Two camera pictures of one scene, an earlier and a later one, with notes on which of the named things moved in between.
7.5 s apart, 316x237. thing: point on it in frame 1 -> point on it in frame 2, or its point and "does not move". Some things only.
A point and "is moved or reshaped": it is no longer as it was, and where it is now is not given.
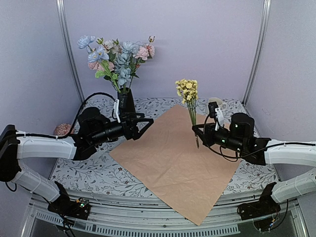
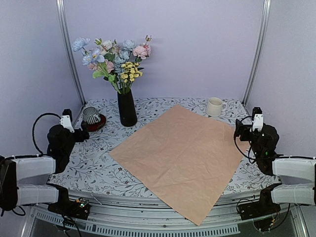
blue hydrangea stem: x=99 y=56 is moved or reshaped
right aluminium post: x=265 y=17 does not move
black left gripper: x=131 y=130 -> x=81 y=137
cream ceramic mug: x=220 y=103 does not move
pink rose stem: x=105 y=67 does not move
